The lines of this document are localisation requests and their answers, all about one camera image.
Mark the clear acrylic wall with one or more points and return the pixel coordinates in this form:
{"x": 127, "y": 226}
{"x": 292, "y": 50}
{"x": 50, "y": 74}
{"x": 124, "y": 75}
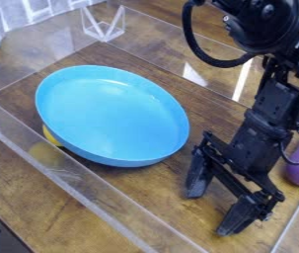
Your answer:
{"x": 156, "y": 42}
{"x": 149, "y": 233}

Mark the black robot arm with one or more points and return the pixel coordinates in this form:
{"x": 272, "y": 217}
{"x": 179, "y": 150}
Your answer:
{"x": 264, "y": 28}

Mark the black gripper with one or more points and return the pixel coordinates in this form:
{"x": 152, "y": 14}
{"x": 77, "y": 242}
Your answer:
{"x": 240, "y": 164}

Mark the blue plastic plate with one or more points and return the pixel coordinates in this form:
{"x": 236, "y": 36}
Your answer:
{"x": 111, "y": 116}

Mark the clear acrylic front wall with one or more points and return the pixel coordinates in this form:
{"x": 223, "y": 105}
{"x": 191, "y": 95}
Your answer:
{"x": 149, "y": 233}

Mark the clear acrylic back wall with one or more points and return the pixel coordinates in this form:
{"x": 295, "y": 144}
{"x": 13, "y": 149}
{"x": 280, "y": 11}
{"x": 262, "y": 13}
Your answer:
{"x": 156, "y": 42}

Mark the yellow toy lemon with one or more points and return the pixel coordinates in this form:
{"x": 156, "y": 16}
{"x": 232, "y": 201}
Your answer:
{"x": 49, "y": 137}

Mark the white patterned curtain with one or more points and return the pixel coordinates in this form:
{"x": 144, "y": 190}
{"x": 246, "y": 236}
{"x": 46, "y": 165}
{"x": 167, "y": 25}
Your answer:
{"x": 20, "y": 13}

